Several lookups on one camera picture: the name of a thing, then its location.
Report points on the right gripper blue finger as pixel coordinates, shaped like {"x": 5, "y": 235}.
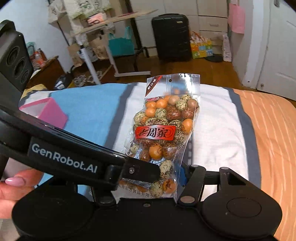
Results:
{"x": 192, "y": 178}

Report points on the pink cardboard box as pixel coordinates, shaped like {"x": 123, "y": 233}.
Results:
{"x": 46, "y": 110}

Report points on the small coated peanuts bag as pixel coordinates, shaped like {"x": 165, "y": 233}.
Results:
{"x": 161, "y": 131}

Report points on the person's left hand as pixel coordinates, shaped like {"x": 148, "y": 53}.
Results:
{"x": 16, "y": 187}

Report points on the wooden nightstand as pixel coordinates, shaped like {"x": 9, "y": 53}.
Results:
{"x": 48, "y": 75}

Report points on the wooden rolling side table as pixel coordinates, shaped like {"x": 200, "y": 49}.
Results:
{"x": 102, "y": 27}

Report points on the teal shopping bag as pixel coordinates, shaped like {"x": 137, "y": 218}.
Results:
{"x": 122, "y": 46}

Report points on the white door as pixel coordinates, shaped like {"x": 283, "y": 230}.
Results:
{"x": 278, "y": 70}

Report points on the black suitcase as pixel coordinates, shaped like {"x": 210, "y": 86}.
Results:
{"x": 172, "y": 37}

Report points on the pink tissue pack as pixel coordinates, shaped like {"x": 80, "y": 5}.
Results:
{"x": 97, "y": 18}

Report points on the pink hanging gift bag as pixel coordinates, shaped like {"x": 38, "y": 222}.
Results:
{"x": 236, "y": 18}

